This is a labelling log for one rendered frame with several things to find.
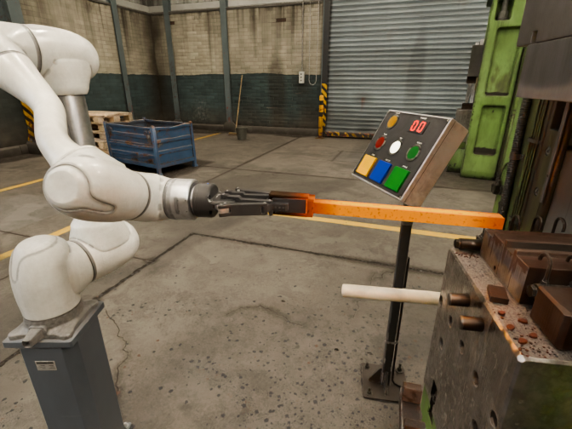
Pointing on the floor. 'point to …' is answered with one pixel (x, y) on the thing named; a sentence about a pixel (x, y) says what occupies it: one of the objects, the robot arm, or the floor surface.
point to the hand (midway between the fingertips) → (289, 203)
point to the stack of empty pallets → (103, 125)
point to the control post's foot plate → (371, 374)
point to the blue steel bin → (151, 143)
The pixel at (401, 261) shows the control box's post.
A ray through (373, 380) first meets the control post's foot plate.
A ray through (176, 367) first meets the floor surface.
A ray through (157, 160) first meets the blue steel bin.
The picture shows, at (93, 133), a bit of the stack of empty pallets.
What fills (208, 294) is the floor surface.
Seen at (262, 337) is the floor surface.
